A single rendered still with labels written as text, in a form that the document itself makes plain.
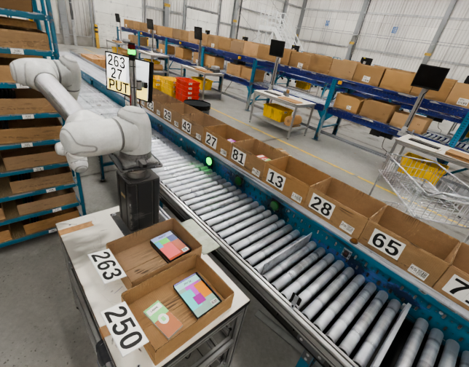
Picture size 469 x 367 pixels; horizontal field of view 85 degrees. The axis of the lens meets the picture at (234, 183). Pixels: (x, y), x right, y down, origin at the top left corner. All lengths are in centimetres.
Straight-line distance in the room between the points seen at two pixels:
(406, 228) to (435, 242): 16
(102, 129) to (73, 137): 12
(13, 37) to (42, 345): 188
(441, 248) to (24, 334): 257
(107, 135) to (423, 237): 179
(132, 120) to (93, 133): 18
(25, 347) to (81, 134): 145
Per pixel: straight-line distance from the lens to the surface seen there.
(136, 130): 131
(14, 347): 225
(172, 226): 158
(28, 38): 221
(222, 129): 258
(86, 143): 123
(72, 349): 213
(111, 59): 250
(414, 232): 190
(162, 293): 130
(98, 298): 134
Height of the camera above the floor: 181
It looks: 30 degrees down
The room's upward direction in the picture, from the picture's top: 10 degrees clockwise
